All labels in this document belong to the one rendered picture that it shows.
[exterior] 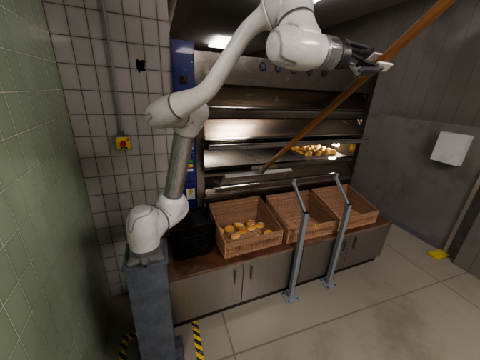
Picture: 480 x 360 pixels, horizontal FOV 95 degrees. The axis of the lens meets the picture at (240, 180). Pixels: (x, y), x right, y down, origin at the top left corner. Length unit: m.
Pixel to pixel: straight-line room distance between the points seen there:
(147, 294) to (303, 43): 1.33
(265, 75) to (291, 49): 1.41
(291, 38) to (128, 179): 1.60
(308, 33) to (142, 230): 1.03
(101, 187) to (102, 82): 0.75
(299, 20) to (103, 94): 1.41
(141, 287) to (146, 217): 0.40
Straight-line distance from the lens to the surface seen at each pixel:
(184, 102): 0.86
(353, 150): 2.94
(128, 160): 1.89
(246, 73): 1.98
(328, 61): 0.74
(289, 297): 2.46
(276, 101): 2.11
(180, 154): 1.13
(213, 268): 1.83
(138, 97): 1.81
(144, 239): 1.22
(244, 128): 2.01
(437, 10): 0.88
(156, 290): 1.42
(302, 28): 0.69
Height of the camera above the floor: 1.85
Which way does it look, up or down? 22 degrees down
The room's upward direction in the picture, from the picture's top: 3 degrees clockwise
